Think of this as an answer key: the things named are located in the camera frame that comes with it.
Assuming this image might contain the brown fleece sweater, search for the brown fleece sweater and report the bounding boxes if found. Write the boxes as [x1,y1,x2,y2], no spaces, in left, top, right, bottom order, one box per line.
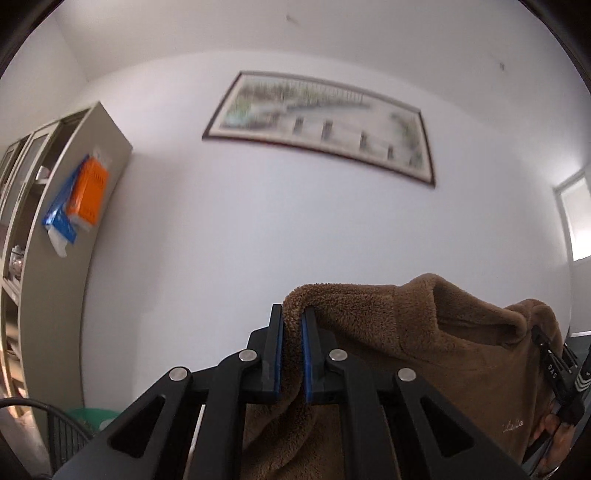
[240,274,572,479]

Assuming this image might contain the green flower pattern disc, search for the green flower pattern disc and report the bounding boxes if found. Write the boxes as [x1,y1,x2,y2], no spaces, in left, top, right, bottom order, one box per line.
[67,407,119,434]

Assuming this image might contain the black chair at left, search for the black chair at left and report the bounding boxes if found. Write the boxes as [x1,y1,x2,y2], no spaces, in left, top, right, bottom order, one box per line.
[1,397,93,474]

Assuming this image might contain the orange and blue packet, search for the orange and blue packet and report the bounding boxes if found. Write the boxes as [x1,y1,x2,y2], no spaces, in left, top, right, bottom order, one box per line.
[42,146,112,258]

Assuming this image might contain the framed landscape painting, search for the framed landscape painting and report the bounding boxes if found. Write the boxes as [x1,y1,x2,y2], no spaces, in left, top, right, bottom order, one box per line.
[202,71,436,188]

